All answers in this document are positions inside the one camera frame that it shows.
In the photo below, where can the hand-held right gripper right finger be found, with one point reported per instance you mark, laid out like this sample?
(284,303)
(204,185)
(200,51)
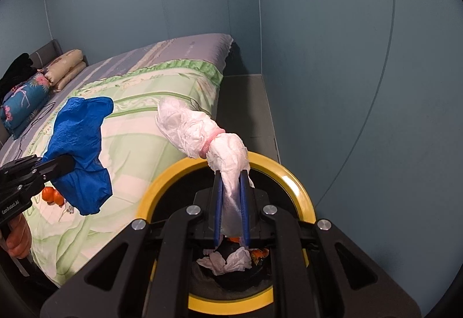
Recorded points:
(245,209)

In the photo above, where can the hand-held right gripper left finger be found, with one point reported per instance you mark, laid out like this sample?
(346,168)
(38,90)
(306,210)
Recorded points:
(218,209)

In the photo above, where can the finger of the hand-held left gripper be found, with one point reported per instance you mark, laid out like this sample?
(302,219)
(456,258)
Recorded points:
(21,163)
(58,166)

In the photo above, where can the orange peel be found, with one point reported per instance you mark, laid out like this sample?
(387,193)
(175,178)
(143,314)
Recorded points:
(50,195)

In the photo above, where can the blue plastic bag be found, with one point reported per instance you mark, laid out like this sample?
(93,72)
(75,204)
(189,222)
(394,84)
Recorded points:
(79,144)

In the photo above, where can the white tissue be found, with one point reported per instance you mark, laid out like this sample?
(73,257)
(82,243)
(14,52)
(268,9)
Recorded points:
(220,262)

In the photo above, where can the black trash bin yellow rim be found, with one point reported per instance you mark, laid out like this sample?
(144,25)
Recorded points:
(162,180)

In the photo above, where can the white plastic bag pink band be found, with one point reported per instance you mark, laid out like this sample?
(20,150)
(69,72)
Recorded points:
(188,130)

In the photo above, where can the person's left hand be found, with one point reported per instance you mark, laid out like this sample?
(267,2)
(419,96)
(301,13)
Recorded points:
(20,238)

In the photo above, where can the blue floral folded quilt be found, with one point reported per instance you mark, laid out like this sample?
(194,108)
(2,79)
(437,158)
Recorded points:
(25,97)

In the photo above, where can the black folded clothes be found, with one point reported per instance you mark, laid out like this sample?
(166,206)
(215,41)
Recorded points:
(18,68)

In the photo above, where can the beige folded quilt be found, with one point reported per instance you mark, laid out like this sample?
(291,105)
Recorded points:
(67,67)

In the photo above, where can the green patterned quilt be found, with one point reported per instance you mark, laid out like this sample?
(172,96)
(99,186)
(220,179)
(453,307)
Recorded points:
(144,104)

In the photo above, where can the grey padded headboard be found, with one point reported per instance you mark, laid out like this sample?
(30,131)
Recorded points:
(47,50)

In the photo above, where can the grey striped bed sheet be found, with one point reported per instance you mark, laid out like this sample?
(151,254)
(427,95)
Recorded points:
(188,47)

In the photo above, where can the grey bed frame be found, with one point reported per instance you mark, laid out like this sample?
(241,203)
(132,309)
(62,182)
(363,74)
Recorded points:
(246,104)

